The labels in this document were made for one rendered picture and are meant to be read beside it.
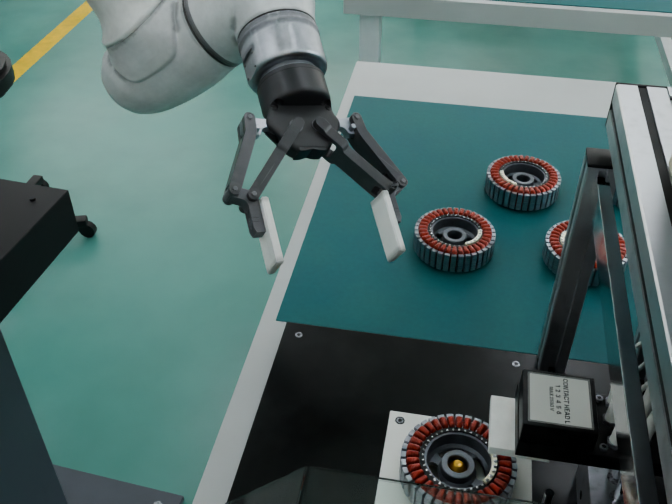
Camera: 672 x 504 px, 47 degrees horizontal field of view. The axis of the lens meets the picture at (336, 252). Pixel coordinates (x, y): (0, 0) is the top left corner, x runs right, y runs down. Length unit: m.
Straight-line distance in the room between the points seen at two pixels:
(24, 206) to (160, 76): 0.30
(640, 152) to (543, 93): 0.89
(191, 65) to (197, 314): 1.26
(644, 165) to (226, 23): 0.47
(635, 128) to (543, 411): 0.25
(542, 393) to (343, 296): 0.39
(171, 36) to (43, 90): 2.42
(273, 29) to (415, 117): 0.62
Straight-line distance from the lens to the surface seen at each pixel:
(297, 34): 0.84
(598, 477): 0.79
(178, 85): 0.95
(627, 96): 0.75
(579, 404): 0.71
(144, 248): 2.36
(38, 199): 1.15
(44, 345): 2.14
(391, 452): 0.82
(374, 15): 1.96
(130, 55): 0.95
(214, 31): 0.90
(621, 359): 0.59
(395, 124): 1.39
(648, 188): 0.63
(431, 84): 1.54
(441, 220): 1.11
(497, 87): 1.55
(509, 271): 1.09
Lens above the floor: 1.45
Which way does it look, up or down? 39 degrees down
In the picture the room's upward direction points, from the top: straight up
